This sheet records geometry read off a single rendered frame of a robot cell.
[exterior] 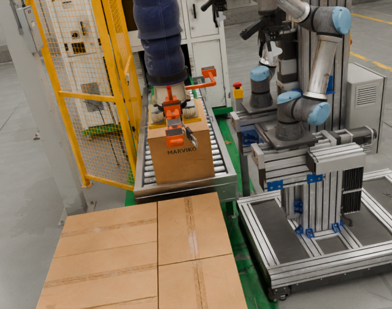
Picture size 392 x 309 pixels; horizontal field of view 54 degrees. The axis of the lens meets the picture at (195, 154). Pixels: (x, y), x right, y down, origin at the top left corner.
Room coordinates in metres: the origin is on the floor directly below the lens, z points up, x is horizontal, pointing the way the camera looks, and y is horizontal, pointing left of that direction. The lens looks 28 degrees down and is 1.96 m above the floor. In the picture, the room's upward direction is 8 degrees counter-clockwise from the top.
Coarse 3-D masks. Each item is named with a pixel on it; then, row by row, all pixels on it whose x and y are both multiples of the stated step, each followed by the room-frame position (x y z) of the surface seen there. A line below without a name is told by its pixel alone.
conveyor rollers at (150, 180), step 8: (192, 96) 4.13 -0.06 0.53; (208, 120) 3.34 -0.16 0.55; (216, 152) 2.69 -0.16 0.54; (216, 160) 2.60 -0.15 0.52; (152, 168) 2.59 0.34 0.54; (216, 168) 2.43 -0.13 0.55; (224, 168) 2.43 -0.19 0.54; (144, 176) 2.51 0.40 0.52; (152, 176) 2.50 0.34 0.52; (152, 184) 2.34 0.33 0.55
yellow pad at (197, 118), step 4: (188, 100) 2.16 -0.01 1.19; (192, 100) 2.22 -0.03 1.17; (196, 104) 2.15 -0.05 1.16; (188, 108) 2.03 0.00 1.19; (196, 108) 2.09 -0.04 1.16; (196, 112) 2.01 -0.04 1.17; (184, 116) 1.99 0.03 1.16; (188, 116) 1.97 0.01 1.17; (192, 116) 1.96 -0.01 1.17; (196, 116) 1.96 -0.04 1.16; (200, 116) 1.96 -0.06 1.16; (184, 120) 1.94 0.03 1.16; (188, 120) 1.93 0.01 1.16; (192, 120) 1.93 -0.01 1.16; (196, 120) 1.93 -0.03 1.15; (200, 120) 1.93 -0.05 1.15
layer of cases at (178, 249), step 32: (64, 224) 2.02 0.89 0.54; (96, 224) 1.97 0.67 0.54; (128, 224) 1.92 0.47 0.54; (160, 224) 1.87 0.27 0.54; (192, 224) 1.83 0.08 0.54; (224, 224) 1.78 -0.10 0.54; (64, 256) 1.72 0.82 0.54; (96, 256) 1.67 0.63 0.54; (128, 256) 1.63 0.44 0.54; (160, 256) 1.60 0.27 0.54; (192, 256) 1.56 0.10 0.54; (224, 256) 1.52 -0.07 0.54; (64, 288) 1.47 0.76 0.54; (96, 288) 1.43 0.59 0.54; (128, 288) 1.40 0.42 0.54; (160, 288) 1.37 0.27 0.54; (192, 288) 1.34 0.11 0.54; (224, 288) 1.31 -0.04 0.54
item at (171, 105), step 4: (176, 100) 1.88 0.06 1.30; (164, 104) 1.88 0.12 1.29; (168, 104) 1.87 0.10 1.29; (172, 104) 1.86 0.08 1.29; (176, 104) 1.85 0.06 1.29; (180, 104) 1.82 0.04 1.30; (164, 108) 1.81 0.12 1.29; (168, 108) 1.81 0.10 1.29; (172, 108) 1.81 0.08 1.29; (176, 108) 1.81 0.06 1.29; (180, 108) 1.86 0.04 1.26; (164, 112) 1.81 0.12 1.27; (180, 112) 1.81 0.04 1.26; (164, 116) 1.81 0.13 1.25; (172, 116) 1.81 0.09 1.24
